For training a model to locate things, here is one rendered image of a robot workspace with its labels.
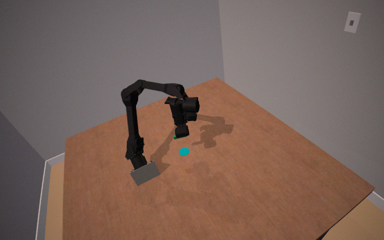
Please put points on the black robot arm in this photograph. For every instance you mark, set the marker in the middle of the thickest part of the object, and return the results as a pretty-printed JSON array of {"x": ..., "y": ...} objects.
[{"x": 129, "y": 95}]

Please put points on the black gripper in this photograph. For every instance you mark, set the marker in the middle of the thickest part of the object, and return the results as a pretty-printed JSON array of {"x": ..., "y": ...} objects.
[{"x": 182, "y": 129}]

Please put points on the teal flat circle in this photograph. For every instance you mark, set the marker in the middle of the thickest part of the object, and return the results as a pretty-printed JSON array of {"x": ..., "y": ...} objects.
[{"x": 184, "y": 151}]

